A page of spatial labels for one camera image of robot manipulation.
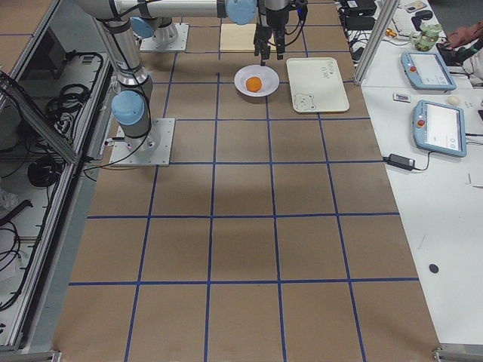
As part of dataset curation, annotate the blue teach pendant lower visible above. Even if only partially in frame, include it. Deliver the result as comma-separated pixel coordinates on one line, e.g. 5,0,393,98
412,100,467,158

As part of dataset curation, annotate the orange fruit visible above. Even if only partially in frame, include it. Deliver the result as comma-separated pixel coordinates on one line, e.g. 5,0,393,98
245,76,263,93

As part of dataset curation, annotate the green glass jar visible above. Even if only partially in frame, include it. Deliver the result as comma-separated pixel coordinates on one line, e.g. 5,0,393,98
409,23,442,52

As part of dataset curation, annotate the black power adapter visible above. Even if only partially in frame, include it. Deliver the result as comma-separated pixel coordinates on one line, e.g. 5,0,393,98
383,153,415,171

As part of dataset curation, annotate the white round plate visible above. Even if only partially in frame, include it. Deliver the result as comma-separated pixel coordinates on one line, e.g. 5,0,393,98
234,65,279,97

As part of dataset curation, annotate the blue teach pendant upper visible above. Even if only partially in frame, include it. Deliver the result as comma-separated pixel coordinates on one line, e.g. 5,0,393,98
401,52,457,91

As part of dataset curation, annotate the blue teach pendant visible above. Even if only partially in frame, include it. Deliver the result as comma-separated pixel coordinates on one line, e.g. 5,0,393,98
412,100,467,158
401,52,457,91

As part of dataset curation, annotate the aluminium frame post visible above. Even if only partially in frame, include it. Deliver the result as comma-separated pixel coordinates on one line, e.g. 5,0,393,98
354,0,400,86

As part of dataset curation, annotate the black round sticker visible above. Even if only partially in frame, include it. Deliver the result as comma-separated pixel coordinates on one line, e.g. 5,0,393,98
429,263,439,274

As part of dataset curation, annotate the small white card box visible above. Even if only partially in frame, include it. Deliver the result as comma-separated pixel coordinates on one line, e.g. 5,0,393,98
392,93,411,103

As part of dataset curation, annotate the wooden cutting board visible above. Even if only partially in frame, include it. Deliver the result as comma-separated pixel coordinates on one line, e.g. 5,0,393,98
220,23,257,53

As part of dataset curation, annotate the gold metal cylinder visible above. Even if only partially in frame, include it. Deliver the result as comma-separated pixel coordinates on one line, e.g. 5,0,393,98
385,28,398,38

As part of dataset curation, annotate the white round ball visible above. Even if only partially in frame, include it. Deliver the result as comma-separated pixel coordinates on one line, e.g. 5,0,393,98
446,95,460,106

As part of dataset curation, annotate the cream rectangular tray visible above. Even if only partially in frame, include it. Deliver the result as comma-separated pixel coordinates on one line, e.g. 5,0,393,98
286,57,349,113

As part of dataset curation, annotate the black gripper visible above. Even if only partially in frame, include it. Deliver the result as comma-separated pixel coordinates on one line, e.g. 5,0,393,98
254,0,291,66

